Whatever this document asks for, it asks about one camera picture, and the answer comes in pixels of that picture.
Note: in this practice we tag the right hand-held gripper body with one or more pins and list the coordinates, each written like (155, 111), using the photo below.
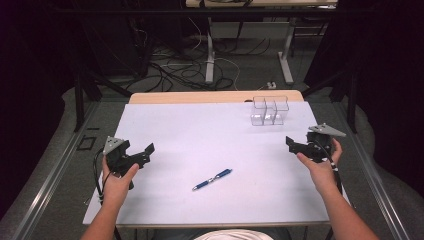
(320, 144)

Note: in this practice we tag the light desk top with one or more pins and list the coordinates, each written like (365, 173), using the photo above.
(260, 3)

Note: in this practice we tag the white desk leg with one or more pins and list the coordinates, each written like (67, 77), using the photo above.
(286, 56)
(209, 56)

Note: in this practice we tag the black horizontal frame bar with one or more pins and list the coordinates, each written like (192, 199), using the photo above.
(200, 12)

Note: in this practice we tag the black metal stand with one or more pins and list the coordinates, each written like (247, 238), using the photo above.
(79, 96)
(346, 96)

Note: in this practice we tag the black floor frame plate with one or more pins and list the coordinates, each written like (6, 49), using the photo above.
(86, 143)

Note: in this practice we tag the blue pen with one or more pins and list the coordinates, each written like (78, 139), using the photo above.
(212, 179)

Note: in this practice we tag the white power strip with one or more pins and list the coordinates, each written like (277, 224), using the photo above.
(271, 85)

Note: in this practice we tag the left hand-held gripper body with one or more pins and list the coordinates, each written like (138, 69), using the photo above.
(116, 156)

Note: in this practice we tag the aluminium floor rail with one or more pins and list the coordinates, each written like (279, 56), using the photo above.
(45, 185)
(373, 180)

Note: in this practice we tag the person's right hand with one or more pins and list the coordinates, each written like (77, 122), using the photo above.
(320, 171)

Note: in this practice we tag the clear acrylic organizer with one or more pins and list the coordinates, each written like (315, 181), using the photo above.
(269, 111)

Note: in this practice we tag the person's left hand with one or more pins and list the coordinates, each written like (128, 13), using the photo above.
(116, 185)

